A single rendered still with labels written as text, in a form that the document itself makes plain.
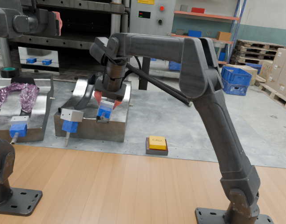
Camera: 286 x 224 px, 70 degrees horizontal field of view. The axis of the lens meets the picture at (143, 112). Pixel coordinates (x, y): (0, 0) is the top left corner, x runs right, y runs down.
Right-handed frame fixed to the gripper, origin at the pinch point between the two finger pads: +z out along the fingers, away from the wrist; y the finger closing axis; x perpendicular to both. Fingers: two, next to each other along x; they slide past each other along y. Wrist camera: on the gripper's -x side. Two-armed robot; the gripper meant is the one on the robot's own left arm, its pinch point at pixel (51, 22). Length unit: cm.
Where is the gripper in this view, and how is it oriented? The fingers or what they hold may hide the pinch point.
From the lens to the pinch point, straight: 80.8
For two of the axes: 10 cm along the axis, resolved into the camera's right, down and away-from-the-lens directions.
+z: 0.3, -4.0, 9.2
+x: -1.1, 9.1, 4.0
